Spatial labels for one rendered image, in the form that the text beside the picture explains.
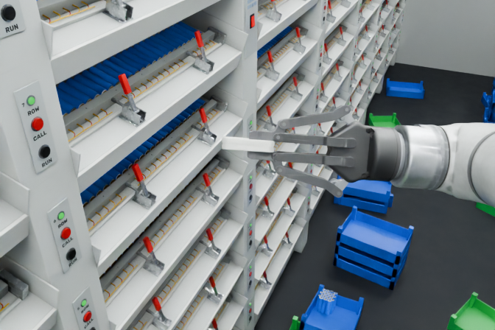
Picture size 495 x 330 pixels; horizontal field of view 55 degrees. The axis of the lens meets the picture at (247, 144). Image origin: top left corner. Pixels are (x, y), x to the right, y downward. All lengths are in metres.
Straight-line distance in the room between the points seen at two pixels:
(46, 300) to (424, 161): 0.60
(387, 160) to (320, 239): 1.95
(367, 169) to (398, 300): 1.74
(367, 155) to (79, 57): 0.43
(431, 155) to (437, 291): 1.84
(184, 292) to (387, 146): 0.81
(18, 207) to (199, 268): 0.74
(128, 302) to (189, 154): 0.35
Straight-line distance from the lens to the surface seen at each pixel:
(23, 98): 0.66
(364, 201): 2.79
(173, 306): 1.29
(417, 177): 0.66
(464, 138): 0.67
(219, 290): 1.56
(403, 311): 2.34
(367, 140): 0.66
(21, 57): 0.65
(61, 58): 0.70
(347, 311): 2.26
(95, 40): 0.75
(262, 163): 1.73
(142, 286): 1.09
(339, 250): 2.38
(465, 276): 2.59
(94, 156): 0.81
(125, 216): 0.96
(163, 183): 1.04
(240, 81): 1.25
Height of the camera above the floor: 1.72
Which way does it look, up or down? 31 degrees down
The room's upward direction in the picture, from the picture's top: straight up
